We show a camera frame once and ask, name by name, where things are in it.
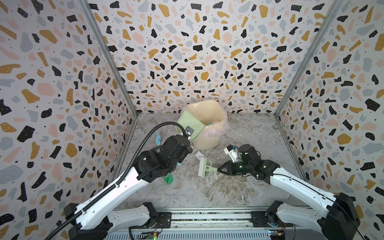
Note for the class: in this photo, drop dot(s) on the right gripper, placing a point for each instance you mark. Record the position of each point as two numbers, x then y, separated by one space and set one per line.
231 167

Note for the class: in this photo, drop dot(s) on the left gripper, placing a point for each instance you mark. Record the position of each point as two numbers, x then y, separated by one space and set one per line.
187 152

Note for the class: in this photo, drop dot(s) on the white scrap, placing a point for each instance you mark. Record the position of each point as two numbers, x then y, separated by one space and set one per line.
200 156

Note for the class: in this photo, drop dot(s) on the green hand brush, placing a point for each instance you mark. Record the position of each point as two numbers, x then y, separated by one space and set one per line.
205 167

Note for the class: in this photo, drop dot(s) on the green dustpan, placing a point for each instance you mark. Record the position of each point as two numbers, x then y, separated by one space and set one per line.
187 119

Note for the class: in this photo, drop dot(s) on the cream trash bin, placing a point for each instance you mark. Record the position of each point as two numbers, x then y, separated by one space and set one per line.
210 124

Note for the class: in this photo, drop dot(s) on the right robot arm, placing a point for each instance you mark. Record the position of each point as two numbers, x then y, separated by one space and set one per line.
334 216

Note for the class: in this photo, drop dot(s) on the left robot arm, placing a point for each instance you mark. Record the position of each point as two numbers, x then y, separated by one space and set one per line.
98 217

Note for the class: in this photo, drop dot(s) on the light blue scrap far left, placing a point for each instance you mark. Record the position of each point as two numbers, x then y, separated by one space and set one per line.
158 139

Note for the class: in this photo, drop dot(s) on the green scrap left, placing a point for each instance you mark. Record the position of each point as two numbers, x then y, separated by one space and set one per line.
168 179

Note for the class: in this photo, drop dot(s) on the pink plastic bin liner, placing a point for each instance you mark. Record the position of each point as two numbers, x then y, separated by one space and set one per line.
216 127

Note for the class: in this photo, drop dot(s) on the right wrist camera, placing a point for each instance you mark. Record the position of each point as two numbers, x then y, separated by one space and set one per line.
233 153

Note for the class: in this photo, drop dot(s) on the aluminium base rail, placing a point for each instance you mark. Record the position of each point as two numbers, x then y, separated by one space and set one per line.
214 223

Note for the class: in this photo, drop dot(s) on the left corner aluminium post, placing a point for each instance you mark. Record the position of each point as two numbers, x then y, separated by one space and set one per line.
84 5

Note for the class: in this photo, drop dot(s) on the corner aluminium post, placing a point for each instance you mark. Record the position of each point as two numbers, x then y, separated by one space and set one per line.
84 5
335 7

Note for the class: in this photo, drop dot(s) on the right corner aluminium post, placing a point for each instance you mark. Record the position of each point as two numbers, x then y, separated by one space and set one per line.
335 7

